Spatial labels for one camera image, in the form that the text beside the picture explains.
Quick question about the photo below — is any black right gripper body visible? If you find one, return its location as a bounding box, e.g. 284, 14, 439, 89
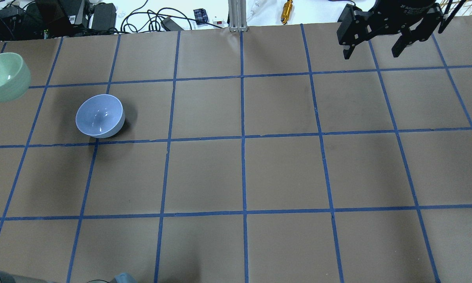
337, 0, 444, 46

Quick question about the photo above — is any green bowl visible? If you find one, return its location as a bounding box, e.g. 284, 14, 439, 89
0, 52, 31, 103

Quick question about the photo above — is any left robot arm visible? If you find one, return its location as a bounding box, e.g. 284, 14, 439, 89
0, 86, 98, 283

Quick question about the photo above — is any blue bowl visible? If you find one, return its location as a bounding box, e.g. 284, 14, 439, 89
75, 94, 125, 139

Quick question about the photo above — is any gold metal cylinder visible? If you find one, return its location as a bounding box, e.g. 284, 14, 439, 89
280, 0, 293, 25

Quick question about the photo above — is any black laptop charger brick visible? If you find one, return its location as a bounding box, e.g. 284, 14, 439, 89
91, 2, 117, 31

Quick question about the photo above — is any small blue black device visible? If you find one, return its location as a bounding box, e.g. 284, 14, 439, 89
193, 8, 209, 26

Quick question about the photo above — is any black power adapter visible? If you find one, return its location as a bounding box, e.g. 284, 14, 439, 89
161, 17, 184, 31

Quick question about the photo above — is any aluminium frame post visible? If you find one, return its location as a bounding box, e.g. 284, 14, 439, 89
228, 0, 247, 32

